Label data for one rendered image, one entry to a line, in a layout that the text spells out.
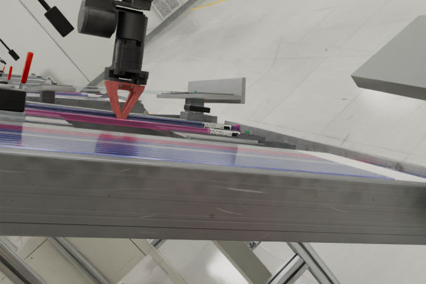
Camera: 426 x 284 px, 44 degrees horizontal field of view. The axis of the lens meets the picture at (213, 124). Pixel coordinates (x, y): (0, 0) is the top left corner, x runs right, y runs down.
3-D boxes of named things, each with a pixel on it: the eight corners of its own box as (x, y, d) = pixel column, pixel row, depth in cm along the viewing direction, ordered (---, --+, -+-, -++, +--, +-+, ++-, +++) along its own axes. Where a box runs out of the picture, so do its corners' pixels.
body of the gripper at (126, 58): (113, 77, 95) (119, 35, 94) (103, 76, 104) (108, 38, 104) (148, 81, 97) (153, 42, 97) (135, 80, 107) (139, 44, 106)
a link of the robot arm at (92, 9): (156, -20, 95) (142, -19, 103) (94, -35, 90) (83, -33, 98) (145, 45, 97) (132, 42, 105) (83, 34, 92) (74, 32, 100)
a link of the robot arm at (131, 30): (153, 11, 99) (143, 14, 104) (117, 4, 96) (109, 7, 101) (148, 47, 99) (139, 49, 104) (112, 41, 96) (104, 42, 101)
